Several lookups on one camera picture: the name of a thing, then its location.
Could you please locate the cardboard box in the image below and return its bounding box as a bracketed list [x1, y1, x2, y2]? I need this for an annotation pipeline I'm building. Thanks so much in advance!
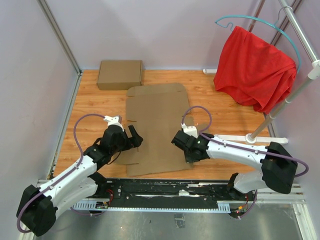
[116, 83, 194, 177]
[96, 60, 143, 91]

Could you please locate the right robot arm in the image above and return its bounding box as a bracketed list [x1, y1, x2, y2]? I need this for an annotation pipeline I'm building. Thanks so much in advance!
[171, 130, 298, 200]

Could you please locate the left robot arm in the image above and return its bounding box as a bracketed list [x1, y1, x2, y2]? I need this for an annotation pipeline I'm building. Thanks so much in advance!
[16, 125, 143, 237]

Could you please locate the folded cardboard box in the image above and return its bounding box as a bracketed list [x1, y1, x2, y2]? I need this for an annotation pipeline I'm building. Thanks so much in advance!
[96, 60, 143, 91]

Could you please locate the white rack foot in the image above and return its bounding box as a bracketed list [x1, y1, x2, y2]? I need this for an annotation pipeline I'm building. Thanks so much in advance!
[202, 68, 217, 75]

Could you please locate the red cloth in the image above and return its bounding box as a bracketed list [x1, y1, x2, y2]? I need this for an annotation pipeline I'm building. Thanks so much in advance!
[213, 26, 297, 114]

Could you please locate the white clothes rack stand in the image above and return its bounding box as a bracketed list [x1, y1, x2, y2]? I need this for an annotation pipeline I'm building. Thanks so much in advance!
[214, 0, 320, 145]

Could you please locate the teal clothes hanger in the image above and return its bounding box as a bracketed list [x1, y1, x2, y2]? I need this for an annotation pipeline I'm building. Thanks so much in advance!
[214, 6, 302, 75]

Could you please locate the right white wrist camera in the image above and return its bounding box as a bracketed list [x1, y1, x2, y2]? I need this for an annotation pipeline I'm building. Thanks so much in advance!
[181, 123, 199, 139]

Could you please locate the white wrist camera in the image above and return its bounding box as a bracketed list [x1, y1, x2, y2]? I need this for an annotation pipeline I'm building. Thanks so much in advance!
[103, 115, 124, 131]
[181, 123, 199, 139]

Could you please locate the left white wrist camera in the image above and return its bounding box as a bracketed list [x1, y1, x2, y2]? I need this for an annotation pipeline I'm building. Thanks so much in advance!
[103, 115, 124, 131]

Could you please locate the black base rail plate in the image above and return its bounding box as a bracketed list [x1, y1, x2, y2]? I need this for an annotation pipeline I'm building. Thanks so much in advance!
[74, 177, 258, 208]

